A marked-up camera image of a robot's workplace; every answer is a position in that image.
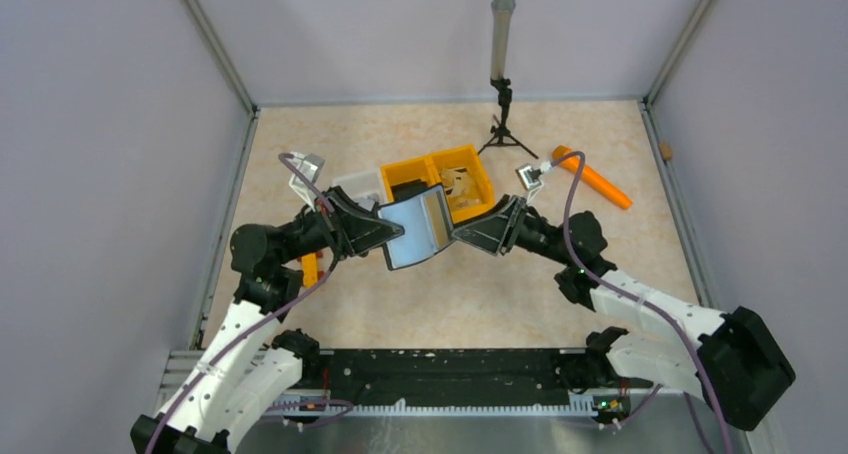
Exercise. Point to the black leather card holder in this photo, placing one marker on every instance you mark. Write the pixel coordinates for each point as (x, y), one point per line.
(427, 228)

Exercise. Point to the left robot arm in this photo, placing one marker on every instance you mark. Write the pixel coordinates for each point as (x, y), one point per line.
(224, 396)

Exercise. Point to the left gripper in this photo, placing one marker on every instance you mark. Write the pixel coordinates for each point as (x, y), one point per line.
(357, 230)

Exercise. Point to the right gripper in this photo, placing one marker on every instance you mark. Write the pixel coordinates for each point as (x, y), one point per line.
(500, 232)

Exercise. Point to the yellow bin with black cards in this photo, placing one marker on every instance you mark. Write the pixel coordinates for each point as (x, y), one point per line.
(415, 170)

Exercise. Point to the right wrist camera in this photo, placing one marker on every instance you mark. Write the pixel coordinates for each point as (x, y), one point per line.
(531, 178)

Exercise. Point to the white plastic bin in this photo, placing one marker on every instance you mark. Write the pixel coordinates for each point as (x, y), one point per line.
(365, 187)

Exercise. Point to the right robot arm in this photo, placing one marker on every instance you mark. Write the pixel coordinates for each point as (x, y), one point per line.
(730, 360)

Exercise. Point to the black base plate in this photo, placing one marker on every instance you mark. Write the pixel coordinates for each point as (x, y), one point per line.
(473, 378)

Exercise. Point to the black mini tripod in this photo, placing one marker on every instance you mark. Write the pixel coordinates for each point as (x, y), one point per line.
(501, 135)

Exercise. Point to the orange toy microphone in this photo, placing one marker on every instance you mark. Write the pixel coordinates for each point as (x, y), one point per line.
(598, 183)

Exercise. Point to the yellow bin with beige cards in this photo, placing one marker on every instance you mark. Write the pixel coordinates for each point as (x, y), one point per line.
(467, 156)

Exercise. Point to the beige striped cards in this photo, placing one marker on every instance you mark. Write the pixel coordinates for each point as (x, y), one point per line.
(460, 188)

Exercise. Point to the yellow toy car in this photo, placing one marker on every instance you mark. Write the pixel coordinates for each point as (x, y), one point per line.
(311, 268)

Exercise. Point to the black cards stack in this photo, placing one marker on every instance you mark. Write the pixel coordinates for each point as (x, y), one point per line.
(407, 190)

